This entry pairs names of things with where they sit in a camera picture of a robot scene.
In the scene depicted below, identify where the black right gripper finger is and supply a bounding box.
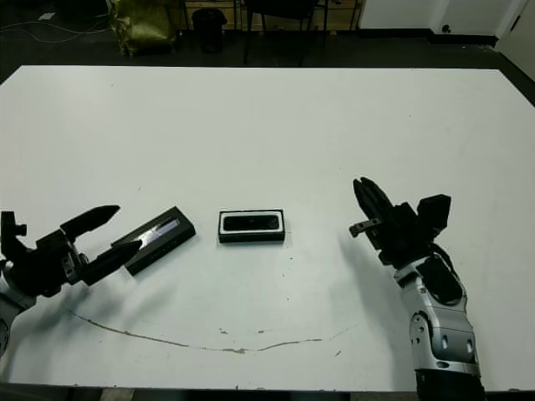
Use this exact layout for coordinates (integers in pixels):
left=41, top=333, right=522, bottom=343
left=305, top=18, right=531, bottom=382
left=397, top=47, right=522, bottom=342
left=360, top=176, right=397, bottom=221
left=353, top=178, right=378, bottom=223

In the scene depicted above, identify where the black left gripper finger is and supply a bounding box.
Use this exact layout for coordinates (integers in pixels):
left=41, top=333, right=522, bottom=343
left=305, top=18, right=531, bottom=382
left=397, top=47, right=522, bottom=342
left=59, top=203, right=122, bottom=244
left=82, top=240, right=144, bottom=288

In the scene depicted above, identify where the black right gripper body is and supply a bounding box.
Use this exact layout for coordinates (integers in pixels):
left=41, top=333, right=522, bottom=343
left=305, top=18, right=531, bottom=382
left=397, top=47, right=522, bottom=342
left=349, top=201, right=436, bottom=268

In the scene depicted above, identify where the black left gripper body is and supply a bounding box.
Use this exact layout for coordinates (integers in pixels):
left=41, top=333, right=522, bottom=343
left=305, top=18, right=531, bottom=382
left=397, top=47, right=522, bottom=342
left=6, top=228, right=92, bottom=300

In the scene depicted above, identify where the black box lid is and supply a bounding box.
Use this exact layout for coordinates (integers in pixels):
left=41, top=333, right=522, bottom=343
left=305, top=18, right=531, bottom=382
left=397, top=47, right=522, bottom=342
left=110, top=205, right=197, bottom=277

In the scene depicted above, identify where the black camera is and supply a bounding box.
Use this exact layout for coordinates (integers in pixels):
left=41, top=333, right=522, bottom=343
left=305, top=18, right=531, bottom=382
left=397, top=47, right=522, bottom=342
left=221, top=213, right=280, bottom=233

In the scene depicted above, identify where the black box base white insert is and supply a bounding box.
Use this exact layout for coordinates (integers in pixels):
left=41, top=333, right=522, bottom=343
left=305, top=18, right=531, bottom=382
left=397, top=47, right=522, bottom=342
left=216, top=207, right=288, bottom=246

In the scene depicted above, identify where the yellow-green bag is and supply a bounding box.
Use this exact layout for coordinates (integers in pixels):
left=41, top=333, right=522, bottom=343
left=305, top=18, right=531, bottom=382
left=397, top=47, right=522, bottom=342
left=106, top=0, right=176, bottom=58

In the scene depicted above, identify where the black chair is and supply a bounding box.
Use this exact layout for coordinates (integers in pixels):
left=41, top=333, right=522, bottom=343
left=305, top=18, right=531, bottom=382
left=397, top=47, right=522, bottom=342
left=242, top=0, right=331, bottom=68

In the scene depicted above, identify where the black waste bin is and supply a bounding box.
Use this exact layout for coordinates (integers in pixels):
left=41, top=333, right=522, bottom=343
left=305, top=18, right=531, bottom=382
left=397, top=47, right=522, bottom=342
left=191, top=8, right=229, bottom=53

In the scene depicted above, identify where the white door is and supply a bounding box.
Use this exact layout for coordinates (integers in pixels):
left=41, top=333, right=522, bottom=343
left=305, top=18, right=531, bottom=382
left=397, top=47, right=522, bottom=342
left=497, top=0, right=535, bottom=53

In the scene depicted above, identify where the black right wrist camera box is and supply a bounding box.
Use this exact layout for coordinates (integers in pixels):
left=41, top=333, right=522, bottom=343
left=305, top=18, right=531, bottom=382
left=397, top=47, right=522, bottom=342
left=415, top=194, right=453, bottom=242

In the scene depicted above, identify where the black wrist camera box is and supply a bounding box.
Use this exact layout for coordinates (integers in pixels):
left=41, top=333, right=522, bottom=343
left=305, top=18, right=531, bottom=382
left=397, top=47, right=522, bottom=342
left=415, top=194, right=453, bottom=242
left=0, top=210, right=28, bottom=258

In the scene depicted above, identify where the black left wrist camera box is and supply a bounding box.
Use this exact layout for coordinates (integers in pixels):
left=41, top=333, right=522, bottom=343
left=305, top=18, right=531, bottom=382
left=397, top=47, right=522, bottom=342
left=0, top=210, right=28, bottom=258

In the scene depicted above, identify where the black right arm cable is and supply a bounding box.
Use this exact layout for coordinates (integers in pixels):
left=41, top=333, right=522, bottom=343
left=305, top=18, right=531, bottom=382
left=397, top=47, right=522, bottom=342
left=430, top=240, right=469, bottom=302

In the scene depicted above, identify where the white floor cable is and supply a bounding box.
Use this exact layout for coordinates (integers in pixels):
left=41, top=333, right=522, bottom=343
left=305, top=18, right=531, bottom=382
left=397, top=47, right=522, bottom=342
left=0, top=19, right=110, bottom=43

